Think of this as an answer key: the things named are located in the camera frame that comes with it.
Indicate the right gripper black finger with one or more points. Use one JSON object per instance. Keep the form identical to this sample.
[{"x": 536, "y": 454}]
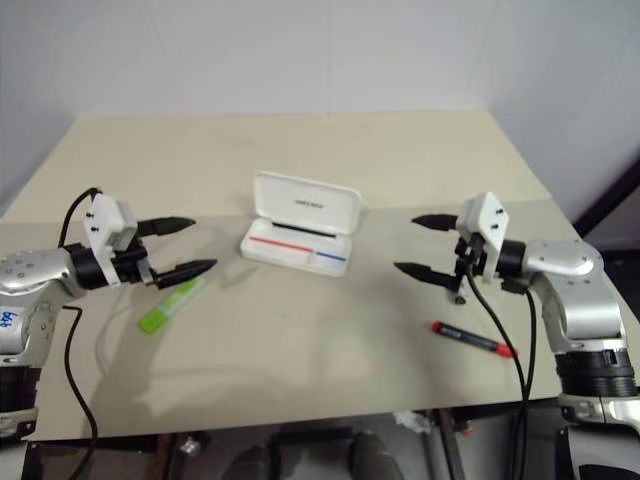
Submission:
[
  {"x": 436, "y": 221},
  {"x": 425, "y": 272}
]

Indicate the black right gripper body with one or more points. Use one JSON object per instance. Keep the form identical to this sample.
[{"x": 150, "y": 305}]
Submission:
[{"x": 467, "y": 265}]

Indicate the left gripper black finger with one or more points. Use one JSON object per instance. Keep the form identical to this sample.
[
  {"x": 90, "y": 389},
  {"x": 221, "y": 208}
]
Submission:
[
  {"x": 187, "y": 272},
  {"x": 167, "y": 226}
]

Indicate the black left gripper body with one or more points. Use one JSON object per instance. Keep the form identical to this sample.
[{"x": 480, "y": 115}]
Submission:
[{"x": 131, "y": 267}]

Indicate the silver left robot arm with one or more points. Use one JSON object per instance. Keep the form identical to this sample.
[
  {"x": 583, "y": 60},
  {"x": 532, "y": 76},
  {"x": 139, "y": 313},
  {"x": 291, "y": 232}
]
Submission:
[{"x": 30, "y": 270}]

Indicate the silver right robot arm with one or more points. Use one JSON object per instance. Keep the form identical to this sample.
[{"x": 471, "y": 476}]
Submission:
[{"x": 575, "y": 270}]

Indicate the green marker pen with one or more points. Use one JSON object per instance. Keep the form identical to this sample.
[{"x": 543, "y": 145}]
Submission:
[{"x": 170, "y": 307}]

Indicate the white open pencil case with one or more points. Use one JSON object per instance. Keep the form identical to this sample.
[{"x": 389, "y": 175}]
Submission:
[{"x": 300, "y": 250}]

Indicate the red and black marker pen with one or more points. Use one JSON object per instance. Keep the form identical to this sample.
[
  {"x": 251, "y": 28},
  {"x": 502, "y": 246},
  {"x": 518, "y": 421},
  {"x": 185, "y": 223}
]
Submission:
[{"x": 470, "y": 337}]

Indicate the white crumpled scrap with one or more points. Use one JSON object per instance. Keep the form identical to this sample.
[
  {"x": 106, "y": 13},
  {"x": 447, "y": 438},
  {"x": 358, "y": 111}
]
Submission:
[{"x": 412, "y": 421}]

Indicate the dark diagonal background beam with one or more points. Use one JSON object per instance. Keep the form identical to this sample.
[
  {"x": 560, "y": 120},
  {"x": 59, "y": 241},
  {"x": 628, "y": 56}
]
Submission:
[{"x": 610, "y": 195}]

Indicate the metal table leg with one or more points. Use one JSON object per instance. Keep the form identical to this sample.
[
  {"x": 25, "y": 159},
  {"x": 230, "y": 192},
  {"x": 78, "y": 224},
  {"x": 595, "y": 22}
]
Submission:
[{"x": 445, "y": 445}]

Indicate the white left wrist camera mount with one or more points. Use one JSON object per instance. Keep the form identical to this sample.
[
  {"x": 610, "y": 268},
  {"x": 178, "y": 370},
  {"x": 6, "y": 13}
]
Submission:
[{"x": 102, "y": 225}]

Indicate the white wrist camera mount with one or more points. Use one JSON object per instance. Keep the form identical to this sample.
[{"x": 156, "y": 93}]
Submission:
[
  {"x": 487, "y": 215},
  {"x": 102, "y": 225}
]

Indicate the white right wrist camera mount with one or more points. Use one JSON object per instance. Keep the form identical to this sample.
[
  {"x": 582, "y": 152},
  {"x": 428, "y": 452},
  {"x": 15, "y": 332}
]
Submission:
[{"x": 487, "y": 215}]

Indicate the black table frame bar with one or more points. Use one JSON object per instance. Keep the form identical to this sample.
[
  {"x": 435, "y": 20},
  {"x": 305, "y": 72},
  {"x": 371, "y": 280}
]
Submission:
[{"x": 310, "y": 435}]

